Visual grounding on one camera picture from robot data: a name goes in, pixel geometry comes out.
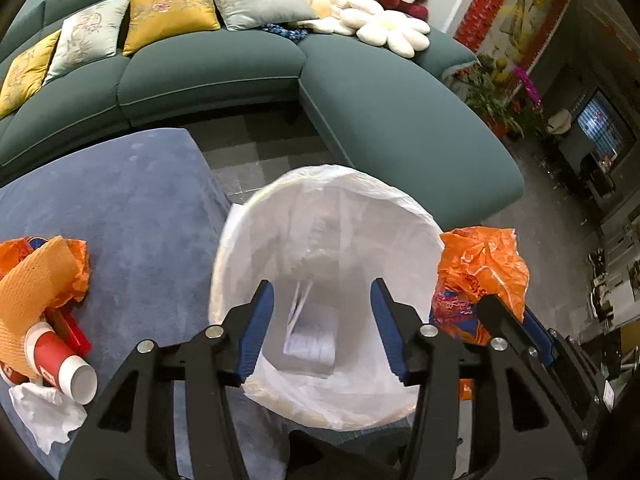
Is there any yellow embroidered cushion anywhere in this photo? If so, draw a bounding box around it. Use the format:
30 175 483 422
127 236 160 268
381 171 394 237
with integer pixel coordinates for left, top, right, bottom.
0 30 62 120
122 0 222 57

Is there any blue carpet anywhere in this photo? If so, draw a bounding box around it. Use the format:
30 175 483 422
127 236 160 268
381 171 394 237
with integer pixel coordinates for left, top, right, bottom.
0 127 416 480

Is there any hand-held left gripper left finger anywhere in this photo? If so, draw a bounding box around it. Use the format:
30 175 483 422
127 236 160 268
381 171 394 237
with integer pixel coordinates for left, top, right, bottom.
60 280 275 480

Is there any pale green embroidered cushion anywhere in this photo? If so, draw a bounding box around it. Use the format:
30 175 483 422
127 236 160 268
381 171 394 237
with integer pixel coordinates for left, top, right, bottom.
44 0 132 86
211 0 321 32

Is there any orange crumpled paper towel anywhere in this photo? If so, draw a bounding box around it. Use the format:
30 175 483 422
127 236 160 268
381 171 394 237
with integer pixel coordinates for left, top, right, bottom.
0 235 76 380

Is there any red box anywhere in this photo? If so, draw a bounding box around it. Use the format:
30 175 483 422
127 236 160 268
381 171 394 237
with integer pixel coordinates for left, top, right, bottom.
45 307 94 357

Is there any blue bead string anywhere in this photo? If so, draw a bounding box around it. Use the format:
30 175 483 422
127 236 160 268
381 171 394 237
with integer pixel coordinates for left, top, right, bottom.
262 22 310 43

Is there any red paper cup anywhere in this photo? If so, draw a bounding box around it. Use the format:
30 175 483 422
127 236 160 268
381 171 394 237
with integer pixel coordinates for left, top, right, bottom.
22 322 97 405

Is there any television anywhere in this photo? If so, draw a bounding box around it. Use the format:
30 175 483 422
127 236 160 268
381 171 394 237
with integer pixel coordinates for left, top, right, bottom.
574 87 637 162

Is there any cream hat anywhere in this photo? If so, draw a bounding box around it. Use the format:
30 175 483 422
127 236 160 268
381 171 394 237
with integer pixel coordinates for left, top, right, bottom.
546 109 575 136

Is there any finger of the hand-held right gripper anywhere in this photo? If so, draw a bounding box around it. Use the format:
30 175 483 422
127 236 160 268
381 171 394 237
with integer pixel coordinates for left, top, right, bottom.
522 309 557 368
476 294 538 361

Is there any trash bin with white liner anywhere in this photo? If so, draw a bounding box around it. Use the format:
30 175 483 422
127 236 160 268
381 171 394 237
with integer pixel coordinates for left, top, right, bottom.
207 164 443 431

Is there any grey shelf unit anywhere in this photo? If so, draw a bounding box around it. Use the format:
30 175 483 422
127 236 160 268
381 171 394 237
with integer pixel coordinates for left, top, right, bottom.
587 210 640 333

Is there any green potted plant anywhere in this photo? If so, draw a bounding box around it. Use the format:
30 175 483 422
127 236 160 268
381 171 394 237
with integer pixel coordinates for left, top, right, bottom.
452 52 526 140

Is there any crumpled white tissue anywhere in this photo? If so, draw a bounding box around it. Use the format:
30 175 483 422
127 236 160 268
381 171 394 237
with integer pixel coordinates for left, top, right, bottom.
9 382 89 455

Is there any teal curved sofa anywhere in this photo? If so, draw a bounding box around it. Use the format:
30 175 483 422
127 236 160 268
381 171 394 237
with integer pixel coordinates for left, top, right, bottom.
0 0 525 221

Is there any red framed wall poster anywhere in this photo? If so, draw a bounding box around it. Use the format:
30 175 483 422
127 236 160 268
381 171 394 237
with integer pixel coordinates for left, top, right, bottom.
454 0 573 68

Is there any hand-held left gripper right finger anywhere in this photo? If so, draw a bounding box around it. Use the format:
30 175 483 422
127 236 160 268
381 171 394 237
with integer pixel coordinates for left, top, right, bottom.
370 277 586 480

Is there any dark clothing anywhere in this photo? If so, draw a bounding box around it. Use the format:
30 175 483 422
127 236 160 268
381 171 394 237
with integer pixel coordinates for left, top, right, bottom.
285 422 416 480

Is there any pink orchid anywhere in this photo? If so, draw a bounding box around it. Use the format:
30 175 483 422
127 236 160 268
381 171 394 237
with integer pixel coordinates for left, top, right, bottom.
512 67 548 133

